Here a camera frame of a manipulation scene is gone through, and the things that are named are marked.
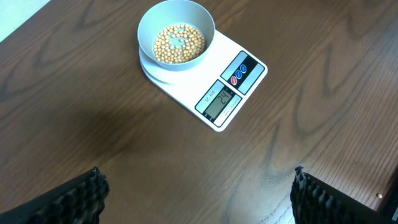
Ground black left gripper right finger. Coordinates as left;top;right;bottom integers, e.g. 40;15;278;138
290;166;395;224

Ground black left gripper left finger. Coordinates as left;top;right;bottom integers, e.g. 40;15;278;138
1;167;109;224

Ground white digital kitchen scale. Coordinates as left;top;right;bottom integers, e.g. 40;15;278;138
139;32;268;132

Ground soybeans in bowl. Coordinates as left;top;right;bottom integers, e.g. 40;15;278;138
152;23;206;64

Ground grey bowl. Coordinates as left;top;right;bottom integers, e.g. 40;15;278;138
137;0;216;71

